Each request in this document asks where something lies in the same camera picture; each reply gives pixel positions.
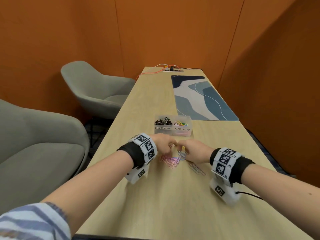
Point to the pile of pink paper clips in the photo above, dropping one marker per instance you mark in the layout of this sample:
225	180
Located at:
171	161

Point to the bunch of grey paper clips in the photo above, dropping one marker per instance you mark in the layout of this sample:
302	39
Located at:
197	168

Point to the person's right forearm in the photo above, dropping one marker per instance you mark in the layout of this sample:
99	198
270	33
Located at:
280	192

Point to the clear plastic organizer box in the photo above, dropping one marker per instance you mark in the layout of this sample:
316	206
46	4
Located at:
172	128

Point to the person's right fingers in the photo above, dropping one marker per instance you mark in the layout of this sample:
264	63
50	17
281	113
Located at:
182	146

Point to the table power socket strip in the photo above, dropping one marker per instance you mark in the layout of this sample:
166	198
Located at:
171	70

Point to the person's left hand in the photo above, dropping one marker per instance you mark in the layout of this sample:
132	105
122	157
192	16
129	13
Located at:
162	143

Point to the bunch of blue paper clips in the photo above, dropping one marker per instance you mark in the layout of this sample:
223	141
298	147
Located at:
181	156

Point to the white marker wrist camera mount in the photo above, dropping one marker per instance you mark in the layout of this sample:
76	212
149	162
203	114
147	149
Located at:
225	163
146	147

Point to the pile of colourful paper clips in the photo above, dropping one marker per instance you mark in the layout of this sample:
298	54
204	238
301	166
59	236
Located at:
181	123

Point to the person's left forearm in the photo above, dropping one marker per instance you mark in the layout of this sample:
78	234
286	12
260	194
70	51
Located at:
92	182

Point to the black wristband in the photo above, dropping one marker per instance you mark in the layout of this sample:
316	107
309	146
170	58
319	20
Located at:
241	169
132	153

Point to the blue striped shirt sleeve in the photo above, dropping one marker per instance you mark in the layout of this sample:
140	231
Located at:
32	222

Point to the pile of black binder clips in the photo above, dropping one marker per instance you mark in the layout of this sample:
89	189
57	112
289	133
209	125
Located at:
163	120

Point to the person's right hand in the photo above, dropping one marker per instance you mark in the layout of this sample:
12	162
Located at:
197	152

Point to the grey armchair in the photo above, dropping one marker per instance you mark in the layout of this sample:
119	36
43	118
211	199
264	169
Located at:
32	149
92	89

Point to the blue patterned desk mat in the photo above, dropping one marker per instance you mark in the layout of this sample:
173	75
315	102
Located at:
200	99

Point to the person's left fingers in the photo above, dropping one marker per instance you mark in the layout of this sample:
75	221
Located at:
172	144

